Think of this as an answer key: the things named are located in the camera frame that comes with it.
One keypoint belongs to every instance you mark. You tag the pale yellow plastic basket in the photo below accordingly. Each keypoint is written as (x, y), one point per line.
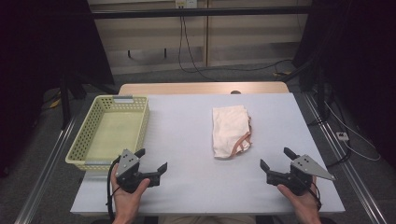
(109, 133)

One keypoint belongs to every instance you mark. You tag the beige cabinet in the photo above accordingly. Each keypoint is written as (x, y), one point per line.
(243, 37)

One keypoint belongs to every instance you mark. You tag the white underwear with orange trim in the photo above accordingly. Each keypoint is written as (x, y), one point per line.
(229, 130)

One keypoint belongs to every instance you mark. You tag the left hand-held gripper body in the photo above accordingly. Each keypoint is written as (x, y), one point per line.
(127, 163)

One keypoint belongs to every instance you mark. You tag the white wall socket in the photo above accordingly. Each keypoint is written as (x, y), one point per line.
(186, 3)

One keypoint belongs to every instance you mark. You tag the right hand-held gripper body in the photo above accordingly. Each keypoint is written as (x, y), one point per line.
(306, 166)

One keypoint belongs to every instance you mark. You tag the black tripod stand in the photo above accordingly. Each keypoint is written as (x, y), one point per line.
(65, 99)

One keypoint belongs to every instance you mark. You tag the person's left hand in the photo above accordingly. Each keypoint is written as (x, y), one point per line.
(127, 203)

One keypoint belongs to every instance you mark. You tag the black horizontal bar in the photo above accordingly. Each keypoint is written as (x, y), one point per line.
(199, 12)

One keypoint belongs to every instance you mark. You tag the black curtain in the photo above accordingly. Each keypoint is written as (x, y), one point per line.
(358, 56)
(37, 62)

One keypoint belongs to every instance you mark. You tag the person's right hand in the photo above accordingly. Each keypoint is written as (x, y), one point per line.
(303, 205)

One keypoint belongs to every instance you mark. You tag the white power adapter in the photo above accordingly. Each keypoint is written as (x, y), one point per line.
(342, 136)

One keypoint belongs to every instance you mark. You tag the white foam mat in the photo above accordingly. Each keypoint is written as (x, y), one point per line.
(193, 161)

